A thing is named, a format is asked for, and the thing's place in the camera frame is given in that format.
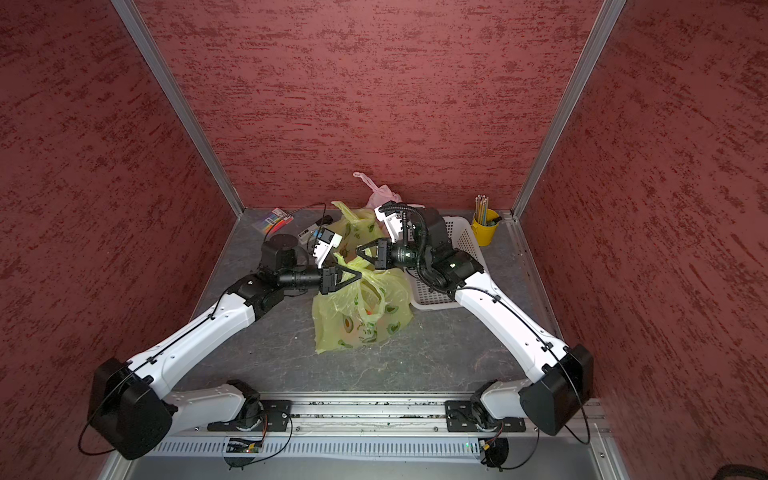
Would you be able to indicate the green avocado plastic bag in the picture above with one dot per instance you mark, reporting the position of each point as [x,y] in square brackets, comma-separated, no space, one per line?
[357,227]

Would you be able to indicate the white black stapler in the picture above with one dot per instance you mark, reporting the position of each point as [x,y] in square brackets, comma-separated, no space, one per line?
[308,234]

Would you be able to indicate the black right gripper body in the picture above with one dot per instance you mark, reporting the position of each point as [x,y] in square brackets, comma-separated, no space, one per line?
[399,253]

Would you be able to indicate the aluminium front rail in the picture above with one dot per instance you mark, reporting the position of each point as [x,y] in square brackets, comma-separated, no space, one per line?
[586,450]

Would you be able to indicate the colorful marker pack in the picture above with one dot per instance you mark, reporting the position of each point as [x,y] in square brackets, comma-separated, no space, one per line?
[274,221]

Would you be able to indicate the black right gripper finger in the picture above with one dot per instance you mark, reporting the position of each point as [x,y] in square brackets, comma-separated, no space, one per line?
[369,246]
[363,253]

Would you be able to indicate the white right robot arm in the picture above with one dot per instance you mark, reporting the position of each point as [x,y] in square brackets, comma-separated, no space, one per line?
[558,377]

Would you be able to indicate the pink plastic bag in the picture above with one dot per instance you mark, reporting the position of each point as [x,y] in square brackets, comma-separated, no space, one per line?
[379,194]

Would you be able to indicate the colored pencils bundle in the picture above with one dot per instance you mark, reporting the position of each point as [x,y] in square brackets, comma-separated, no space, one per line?
[481,210]

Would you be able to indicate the yellow pencil cup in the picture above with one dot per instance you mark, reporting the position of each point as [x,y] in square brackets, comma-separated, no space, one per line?
[484,232]

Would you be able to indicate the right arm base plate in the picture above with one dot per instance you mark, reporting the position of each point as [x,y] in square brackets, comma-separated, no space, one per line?
[462,417]

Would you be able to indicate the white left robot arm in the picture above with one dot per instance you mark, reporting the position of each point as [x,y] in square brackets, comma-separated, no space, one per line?
[134,404]

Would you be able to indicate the right aluminium corner post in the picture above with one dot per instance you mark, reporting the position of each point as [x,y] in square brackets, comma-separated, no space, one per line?
[601,30]

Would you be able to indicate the white slotted cable duct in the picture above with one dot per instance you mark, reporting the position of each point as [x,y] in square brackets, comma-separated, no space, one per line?
[436,449]

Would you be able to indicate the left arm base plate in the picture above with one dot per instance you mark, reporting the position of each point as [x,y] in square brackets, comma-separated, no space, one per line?
[276,414]

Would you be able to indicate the aluminium corner post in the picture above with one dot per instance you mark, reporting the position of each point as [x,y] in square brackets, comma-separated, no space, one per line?
[135,25]
[601,30]

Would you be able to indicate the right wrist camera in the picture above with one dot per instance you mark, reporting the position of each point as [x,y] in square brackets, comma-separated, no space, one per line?
[394,224]

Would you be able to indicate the left aluminium corner post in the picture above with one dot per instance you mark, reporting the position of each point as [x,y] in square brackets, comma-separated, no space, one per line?
[135,25]

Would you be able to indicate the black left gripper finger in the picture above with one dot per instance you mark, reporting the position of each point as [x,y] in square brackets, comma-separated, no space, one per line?
[348,274]
[348,282]

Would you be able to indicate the white plastic basket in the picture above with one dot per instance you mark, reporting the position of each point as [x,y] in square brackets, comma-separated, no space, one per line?
[455,269]

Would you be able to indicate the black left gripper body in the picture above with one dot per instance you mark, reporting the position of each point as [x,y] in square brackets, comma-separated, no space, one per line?
[308,278]

